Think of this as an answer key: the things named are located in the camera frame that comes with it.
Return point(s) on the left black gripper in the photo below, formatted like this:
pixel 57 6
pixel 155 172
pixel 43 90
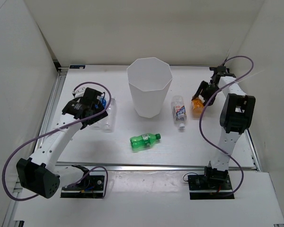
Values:
pixel 94 119

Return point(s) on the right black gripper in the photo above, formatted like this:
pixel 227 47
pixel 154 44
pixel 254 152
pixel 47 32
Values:
pixel 203 84

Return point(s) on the orange plastic bottle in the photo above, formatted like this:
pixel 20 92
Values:
pixel 197 107

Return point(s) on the clear bottle blue white label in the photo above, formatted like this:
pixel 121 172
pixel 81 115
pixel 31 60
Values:
pixel 179 112

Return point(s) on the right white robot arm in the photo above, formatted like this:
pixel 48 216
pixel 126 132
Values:
pixel 235 118

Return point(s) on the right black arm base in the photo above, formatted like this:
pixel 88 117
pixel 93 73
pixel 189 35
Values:
pixel 211 185

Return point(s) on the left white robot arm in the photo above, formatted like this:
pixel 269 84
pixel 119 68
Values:
pixel 38 173

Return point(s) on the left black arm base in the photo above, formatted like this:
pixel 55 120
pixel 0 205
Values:
pixel 91 185

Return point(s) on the white faceted plastic bin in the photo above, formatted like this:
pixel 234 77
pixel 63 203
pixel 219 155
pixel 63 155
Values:
pixel 149 80

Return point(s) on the clear plastic water bottle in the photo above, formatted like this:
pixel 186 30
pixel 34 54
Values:
pixel 109 121

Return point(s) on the green plastic bottle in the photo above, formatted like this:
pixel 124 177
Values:
pixel 144 141

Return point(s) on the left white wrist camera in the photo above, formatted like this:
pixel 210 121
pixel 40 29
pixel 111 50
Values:
pixel 79 92

